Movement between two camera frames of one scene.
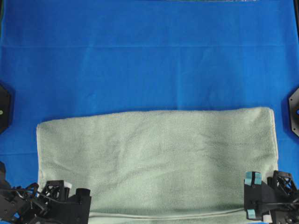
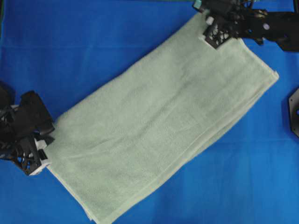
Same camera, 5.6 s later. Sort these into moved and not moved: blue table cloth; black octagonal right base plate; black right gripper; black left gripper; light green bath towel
Moved: black left gripper; black right gripper; light green bath towel
Not moved: blue table cloth; black octagonal right base plate
